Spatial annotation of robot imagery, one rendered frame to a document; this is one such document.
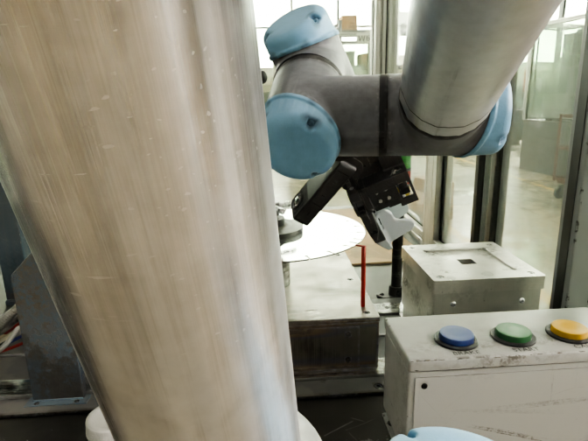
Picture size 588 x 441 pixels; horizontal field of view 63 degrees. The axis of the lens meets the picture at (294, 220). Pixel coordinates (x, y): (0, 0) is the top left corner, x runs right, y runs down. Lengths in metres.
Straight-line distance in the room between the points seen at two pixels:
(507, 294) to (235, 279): 0.71
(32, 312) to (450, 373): 0.56
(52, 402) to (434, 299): 0.60
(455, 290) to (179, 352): 0.67
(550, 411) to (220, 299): 0.57
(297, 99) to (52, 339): 0.52
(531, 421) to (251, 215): 0.56
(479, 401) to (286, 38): 0.46
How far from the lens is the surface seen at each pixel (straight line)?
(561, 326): 0.68
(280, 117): 0.42
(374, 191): 0.62
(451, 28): 0.27
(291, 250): 0.76
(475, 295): 0.82
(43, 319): 0.78
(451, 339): 0.61
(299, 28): 0.51
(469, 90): 0.33
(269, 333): 0.18
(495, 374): 0.62
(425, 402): 0.61
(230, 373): 0.18
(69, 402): 0.83
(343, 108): 0.44
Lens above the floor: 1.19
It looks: 15 degrees down
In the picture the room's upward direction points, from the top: 1 degrees counter-clockwise
